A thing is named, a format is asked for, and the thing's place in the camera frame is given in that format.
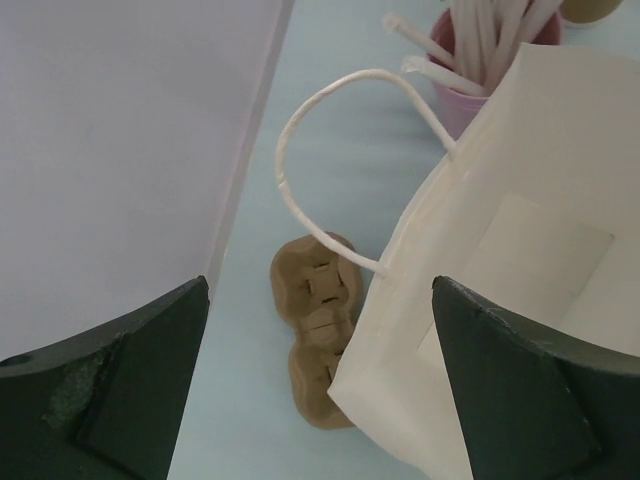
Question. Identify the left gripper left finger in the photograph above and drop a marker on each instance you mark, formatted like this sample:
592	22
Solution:
106	403

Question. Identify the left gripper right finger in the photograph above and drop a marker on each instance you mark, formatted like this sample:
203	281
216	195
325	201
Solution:
533	402

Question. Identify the light blue paper bag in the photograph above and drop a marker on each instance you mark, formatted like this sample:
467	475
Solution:
534	207

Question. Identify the stacked brown pulp carriers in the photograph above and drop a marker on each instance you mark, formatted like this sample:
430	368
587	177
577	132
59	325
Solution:
318	294

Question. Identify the pink straw holder cup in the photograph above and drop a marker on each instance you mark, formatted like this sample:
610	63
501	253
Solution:
457	110

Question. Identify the stack of paper cups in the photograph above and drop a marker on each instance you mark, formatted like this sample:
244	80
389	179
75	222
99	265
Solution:
587	13

